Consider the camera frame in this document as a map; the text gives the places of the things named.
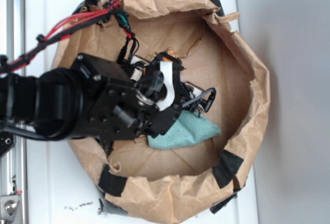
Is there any aluminium frame rail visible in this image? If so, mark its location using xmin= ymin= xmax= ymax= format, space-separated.
xmin=1 ymin=0 xmax=28 ymax=223

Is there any red and black cable bundle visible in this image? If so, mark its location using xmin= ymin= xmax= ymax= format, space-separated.
xmin=0 ymin=0 xmax=140 ymax=76

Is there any brown paper bag bin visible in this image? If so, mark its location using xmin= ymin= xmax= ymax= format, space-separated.
xmin=69 ymin=0 xmax=271 ymax=223

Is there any silver corner bracket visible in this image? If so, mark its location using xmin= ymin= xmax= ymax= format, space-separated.
xmin=1 ymin=195 xmax=23 ymax=224

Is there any teal cloth rag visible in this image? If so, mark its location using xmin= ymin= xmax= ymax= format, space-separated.
xmin=147 ymin=110 xmax=221 ymax=150

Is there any orange spiral seashell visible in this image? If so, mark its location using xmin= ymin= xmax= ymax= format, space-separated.
xmin=167 ymin=48 xmax=178 ymax=58

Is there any white ribbon cable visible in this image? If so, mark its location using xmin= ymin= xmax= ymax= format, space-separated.
xmin=156 ymin=60 xmax=176 ymax=112

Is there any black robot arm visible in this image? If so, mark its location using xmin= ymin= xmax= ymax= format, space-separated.
xmin=1 ymin=52 xmax=216 ymax=145

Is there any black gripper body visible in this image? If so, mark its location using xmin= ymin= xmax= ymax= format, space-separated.
xmin=109 ymin=52 xmax=206 ymax=140

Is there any black braided camera cable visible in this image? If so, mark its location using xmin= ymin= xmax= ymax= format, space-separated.
xmin=181 ymin=87 xmax=217 ymax=113

